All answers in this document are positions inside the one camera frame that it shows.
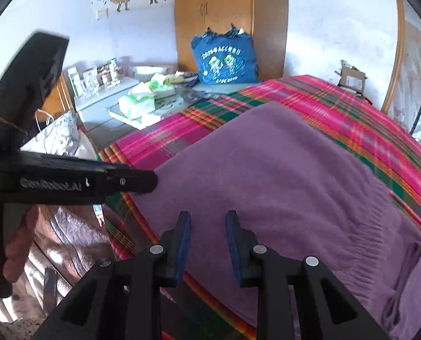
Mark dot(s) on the white patterned pillow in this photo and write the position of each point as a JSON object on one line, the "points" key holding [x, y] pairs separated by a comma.
{"points": [[62, 137]]}

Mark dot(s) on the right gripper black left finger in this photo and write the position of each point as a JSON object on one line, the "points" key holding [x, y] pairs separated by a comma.
{"points": [[121, 300]]}

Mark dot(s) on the pink plaid tablecloth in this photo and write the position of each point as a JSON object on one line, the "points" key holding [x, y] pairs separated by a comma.
{"points": [[190, 311]]}

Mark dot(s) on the transparent printed door curtain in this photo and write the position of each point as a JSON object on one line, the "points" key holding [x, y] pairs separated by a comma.
{"points": [[405, 108]]}

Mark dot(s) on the brown cardboard box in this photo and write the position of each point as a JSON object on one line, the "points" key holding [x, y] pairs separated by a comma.
{"points": [[351, 78]]}

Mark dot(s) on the green tissue pack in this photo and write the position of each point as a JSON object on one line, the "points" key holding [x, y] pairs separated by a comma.
{"points": [[160, 86], [137, 102]]}

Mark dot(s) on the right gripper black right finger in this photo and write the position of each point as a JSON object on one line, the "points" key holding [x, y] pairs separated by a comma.
{"points": [[296, 299]]}

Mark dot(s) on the wooden wardrobe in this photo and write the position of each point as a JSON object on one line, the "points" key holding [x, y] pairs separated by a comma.
{"points": [[265, 20]]}

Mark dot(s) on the purple fleece garment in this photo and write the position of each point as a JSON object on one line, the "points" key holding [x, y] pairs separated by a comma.
{"points": [[302, 195]]}

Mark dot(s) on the person's left hand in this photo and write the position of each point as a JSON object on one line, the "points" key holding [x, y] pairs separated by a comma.
{"points": [[17, 250]]}

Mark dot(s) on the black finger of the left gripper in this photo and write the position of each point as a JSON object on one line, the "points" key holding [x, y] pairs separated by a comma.
{"points": [[121, 178]]}

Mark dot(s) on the blue printed tote bag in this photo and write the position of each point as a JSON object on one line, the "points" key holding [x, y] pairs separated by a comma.
{"points": [[227, 58]]}

